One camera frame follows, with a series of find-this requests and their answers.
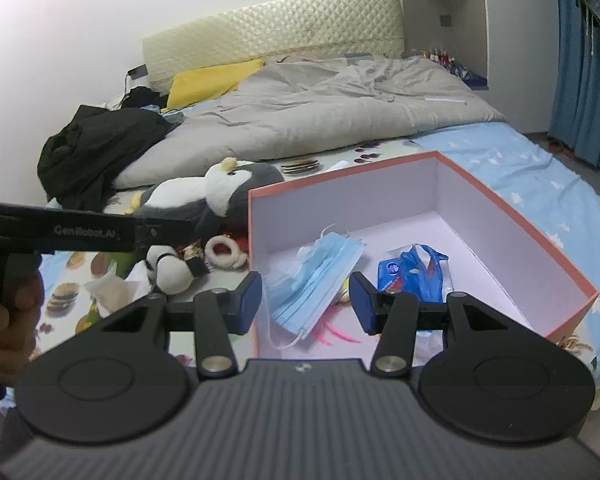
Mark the white wardrobe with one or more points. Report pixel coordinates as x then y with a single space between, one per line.
520 35

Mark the yellow pillow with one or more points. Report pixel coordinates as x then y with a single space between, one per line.
205 82

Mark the grey duvet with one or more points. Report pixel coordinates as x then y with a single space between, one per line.
330 110

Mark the black clothing pile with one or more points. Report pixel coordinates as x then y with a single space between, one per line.
95 150

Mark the small panda plush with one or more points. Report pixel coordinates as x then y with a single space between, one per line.
172 275

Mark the grey white penguin plush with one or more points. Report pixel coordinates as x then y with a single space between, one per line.
250 185

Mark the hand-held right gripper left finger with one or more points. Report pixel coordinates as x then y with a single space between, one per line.
252 301

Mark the blue snack bag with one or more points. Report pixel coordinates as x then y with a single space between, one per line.
405 270

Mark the dark wall switch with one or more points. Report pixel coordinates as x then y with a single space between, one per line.
445 20

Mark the white pen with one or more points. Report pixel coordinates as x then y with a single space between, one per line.
445 100

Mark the dark blue box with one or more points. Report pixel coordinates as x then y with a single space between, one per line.
475 77

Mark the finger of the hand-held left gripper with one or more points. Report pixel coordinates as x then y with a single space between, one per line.
160 232

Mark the row of small bottles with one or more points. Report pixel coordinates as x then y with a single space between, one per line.
440 57

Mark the light blue bed sheet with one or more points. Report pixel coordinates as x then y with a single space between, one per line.
530 160

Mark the small black cloth bundle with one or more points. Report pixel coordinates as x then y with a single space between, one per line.
142 97

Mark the person's left hand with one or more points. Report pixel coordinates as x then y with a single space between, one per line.
25 295

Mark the orange cardboard box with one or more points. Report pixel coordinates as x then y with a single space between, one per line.
480 220

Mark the cream quilted headboard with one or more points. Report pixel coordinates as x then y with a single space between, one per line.
280 25

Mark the white tissue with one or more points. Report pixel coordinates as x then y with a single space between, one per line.
112 287

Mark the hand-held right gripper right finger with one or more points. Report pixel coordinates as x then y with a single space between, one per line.
362 306

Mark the blue face mask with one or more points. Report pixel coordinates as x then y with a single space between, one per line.
310 280

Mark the blue curtain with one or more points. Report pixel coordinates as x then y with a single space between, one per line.
580 85

